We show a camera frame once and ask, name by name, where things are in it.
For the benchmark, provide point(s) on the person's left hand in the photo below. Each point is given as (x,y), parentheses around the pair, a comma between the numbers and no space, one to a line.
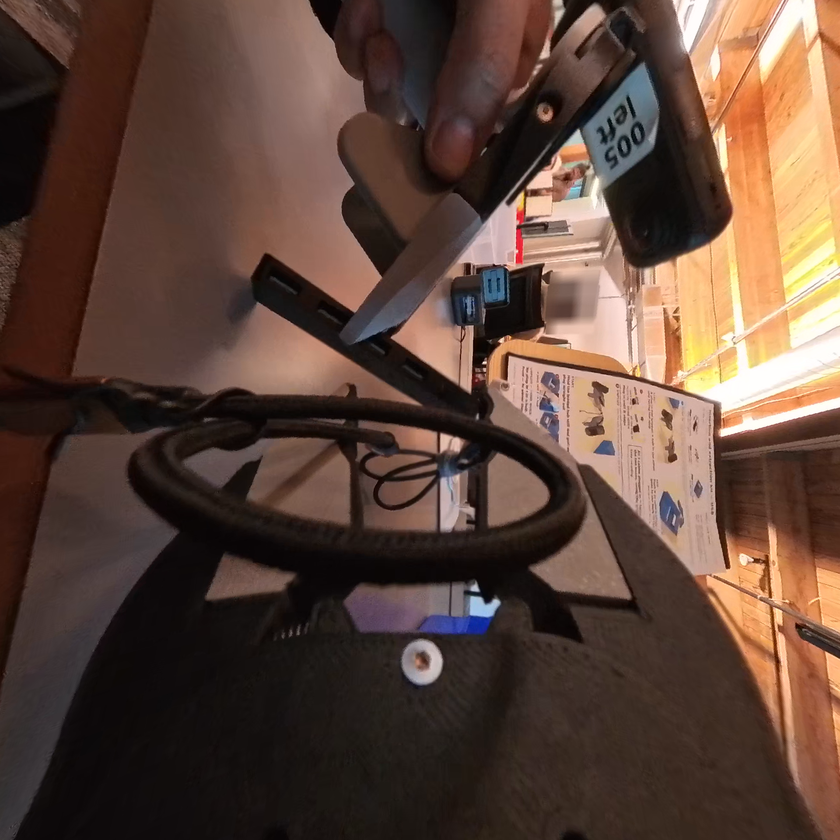
(472,79)

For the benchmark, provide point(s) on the printed instruction sheet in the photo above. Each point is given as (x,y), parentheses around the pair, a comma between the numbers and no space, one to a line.
(643,446)

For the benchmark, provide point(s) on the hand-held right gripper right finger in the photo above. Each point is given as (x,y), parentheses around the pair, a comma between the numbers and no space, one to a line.
(584,571)

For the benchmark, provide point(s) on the blue plastic bin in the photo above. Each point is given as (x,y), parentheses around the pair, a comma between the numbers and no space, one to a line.
(459,625)

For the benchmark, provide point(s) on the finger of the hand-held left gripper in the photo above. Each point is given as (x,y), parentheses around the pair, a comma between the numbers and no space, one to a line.
(420,269)

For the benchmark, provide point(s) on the black office chair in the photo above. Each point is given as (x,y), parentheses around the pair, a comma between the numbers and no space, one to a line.
(522,302)

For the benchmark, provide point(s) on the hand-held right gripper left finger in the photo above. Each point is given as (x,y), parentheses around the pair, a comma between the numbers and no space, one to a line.
(253,581)

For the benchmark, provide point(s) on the black four-port usb hub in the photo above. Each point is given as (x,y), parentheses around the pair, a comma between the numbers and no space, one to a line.
(308,315)

